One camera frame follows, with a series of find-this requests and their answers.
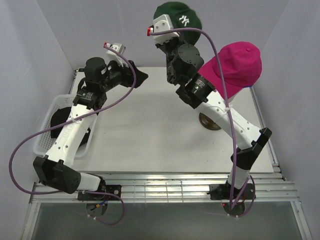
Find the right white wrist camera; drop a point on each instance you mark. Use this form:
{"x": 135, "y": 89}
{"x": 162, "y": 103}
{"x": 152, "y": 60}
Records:
{"x": 162, "y": 30}

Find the dark brown mannequin stand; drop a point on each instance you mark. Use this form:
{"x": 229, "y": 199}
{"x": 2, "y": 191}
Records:
{"x": 207, "y": 123}

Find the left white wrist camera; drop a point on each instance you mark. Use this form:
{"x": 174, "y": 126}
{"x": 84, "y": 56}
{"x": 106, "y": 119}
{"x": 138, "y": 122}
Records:
{"x": 114, "y": 56}

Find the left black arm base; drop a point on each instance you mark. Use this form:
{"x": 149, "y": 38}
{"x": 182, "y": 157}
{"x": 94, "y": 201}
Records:
{"x": 111, "y": 192}

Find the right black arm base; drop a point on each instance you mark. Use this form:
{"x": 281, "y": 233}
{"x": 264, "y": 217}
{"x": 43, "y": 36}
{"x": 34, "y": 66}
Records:
{"x": 222, "y": 192}

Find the white plastic basket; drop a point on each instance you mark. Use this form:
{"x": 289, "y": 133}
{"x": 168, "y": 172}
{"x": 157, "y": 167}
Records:
{"x": 44, "y": 142}

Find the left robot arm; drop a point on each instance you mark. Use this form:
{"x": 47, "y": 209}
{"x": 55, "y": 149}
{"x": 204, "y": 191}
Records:
{"x": 54, "y": 169}

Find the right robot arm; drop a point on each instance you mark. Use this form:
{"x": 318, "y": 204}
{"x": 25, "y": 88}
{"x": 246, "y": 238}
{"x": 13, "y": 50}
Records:
{"x": 208, "y": 87}

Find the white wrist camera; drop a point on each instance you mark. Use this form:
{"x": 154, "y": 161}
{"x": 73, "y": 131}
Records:
{"x": 162, "y": 30}
{"x": 114, "y": 56}

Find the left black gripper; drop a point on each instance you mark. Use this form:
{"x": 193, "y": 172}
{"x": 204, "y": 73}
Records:
{"x": 126, "y": 72}

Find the black baseball cap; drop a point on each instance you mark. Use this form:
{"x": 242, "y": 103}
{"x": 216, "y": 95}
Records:
{"x": 60, "y": 116}

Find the aluminium rail frame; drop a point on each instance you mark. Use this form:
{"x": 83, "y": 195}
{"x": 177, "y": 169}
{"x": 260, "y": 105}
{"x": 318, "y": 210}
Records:
{"x": 173, "y": 207}

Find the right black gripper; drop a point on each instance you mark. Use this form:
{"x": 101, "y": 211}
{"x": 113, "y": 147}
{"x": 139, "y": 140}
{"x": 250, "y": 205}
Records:
{"x": 179, "y": 40}

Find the pink baseball cap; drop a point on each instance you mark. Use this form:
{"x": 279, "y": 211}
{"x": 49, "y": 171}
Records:
{"x": 237, "y": 65}

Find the dark green baseball cap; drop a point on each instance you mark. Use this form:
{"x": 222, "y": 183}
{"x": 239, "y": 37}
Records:
{"x": 182, "y": 16}

